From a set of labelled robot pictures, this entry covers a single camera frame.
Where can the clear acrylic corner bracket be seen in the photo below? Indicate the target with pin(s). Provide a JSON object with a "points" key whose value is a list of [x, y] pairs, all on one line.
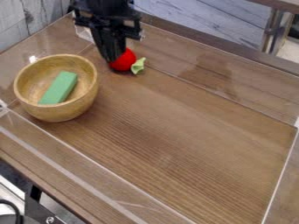
{"points": [[84, 33]]}

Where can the metal table leg background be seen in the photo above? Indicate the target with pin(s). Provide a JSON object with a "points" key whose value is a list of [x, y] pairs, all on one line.
{"points": [[276, 30]]}

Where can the black table leg bracket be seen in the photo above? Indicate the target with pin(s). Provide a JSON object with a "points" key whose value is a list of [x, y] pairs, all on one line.
{"points": [[34, 210]]}

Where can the brown wooden bowl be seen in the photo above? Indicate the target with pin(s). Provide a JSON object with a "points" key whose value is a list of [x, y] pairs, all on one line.
{"points": [[34, 78]]}

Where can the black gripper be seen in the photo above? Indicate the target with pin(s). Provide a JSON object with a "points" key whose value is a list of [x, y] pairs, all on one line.
{"points": [[113, 15]]}

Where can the red plush strawberry toy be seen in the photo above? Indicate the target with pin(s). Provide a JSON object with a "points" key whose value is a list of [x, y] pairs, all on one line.
{"points": [[128, 63]]}

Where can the green rectangular block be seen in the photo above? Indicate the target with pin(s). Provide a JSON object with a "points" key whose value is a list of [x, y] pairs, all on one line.
{"points": [[58, 89]]}

